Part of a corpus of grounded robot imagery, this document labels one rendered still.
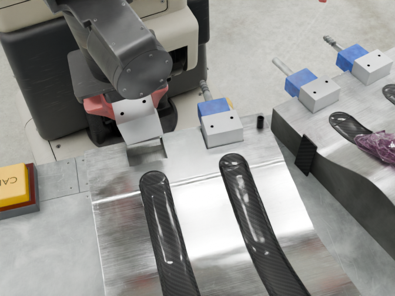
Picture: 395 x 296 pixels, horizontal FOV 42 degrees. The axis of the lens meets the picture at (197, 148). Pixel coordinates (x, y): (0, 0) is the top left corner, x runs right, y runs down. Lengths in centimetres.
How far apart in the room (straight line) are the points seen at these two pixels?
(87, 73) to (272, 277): 31
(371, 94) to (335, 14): 163
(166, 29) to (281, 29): 135
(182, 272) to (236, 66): 161
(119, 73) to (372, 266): 45
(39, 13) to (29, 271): 70
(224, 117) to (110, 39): 30
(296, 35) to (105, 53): 191
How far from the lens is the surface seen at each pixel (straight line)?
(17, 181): 80
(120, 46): 44
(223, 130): 70
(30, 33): 132
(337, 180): 76
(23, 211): 80
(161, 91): 59
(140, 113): 64
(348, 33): 238
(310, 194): 78
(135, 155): 75
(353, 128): 81
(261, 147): 71
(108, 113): 62
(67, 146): 157
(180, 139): 72
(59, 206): 80
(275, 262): 62
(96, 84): 57
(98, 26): 45
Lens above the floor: 144
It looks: 51 degrees down
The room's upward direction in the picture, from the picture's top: 4 degrees counter-clockwise
